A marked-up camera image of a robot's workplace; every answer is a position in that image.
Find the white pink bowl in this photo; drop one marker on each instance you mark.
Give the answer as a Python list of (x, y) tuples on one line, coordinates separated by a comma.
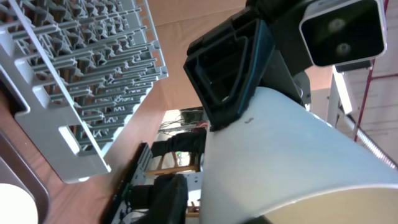
[(17, 206)]

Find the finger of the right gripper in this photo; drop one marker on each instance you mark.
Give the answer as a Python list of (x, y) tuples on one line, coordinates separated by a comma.
[(226, 64)]

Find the brown serving tray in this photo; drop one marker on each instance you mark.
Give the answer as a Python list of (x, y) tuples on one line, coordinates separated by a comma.
[(16, 148)]

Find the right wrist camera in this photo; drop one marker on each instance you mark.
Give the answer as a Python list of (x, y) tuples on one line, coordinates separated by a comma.
[(343, 32)]

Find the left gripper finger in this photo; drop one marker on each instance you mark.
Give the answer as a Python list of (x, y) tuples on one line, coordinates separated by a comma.
[(166, 199)]

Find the grey dishwasher rack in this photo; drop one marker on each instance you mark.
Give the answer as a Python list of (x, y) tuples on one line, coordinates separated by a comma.
[(80, 69)]

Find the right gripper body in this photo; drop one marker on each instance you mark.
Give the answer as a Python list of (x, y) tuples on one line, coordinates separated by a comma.
[(286, 73)]

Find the white cream cup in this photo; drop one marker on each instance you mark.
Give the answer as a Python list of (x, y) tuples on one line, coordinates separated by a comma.
[(280, 163)]

